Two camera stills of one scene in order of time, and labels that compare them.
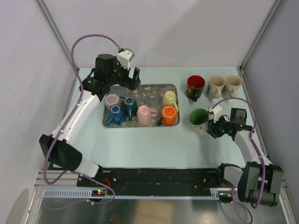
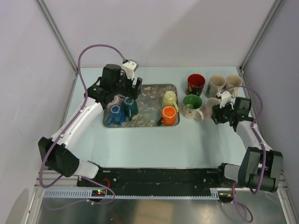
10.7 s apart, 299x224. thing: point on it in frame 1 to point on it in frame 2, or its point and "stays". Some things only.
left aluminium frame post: x=55 y=32 stays
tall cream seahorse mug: x=216 y=83 stays
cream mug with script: x=198 y=117 to x=191 y=105
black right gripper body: x=220 y=127 to x=223 y=115
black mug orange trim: x=195 y=87 stays
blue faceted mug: x=117 y=116 stays
